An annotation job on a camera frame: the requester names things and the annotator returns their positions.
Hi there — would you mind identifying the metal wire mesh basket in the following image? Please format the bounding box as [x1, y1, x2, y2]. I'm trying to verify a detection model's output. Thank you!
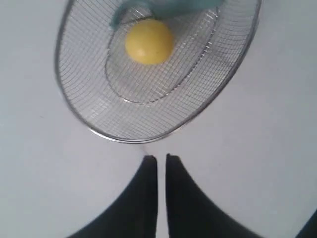
[54, 0, 262, 144]

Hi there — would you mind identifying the yellow lemon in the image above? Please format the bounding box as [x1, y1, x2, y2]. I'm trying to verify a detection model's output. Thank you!
[124, 19, 174, 64]

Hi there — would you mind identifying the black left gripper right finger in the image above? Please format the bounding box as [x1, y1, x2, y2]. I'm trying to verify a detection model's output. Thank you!
[165, 154, 260, 238]

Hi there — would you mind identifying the teal handled vegetable peeler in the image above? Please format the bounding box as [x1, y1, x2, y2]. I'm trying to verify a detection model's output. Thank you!
[110, 0, 223, 29]

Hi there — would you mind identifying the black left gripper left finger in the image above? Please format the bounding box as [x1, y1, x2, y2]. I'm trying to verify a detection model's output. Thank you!
[70, 155, 158, 238]

